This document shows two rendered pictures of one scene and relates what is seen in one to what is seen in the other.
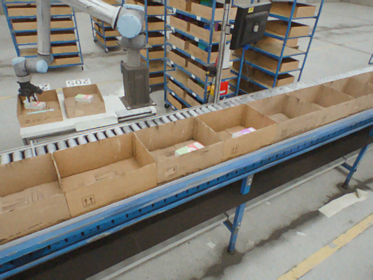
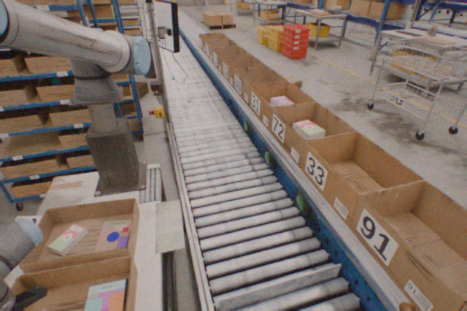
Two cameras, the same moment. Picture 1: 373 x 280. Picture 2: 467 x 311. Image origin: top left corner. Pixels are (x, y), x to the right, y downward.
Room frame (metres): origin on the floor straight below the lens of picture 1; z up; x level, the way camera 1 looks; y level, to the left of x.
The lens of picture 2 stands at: (1.17, 1.43, 1.71)
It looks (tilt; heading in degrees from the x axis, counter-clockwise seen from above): 34 degrees down; 287
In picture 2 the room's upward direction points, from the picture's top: 1 degrees counter-clockwise
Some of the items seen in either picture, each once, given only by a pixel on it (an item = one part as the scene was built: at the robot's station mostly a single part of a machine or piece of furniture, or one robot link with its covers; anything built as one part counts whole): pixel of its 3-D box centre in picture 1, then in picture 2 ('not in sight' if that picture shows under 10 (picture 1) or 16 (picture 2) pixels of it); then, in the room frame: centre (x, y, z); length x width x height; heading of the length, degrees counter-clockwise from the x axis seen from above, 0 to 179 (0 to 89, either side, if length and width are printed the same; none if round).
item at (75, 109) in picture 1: (83, 100); (87, 234); (1.98, 0.89, 0.80); 0.38 x 0.28 x 0.10; 27
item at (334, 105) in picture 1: (317, 105); (243, 70); (1.80, -0.93, 0.96); 0.39 x 0.29 x 0.17; 123
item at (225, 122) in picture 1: (233, 131); (279, 104); (1.37, -0.27, 0.96); 0.39 x 0.29 x 0.17; 123
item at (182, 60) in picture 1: (186, 56); (16, 116); (3.34, 0.09, 0.79); 0.40 x 0.30 x 0.10; 35
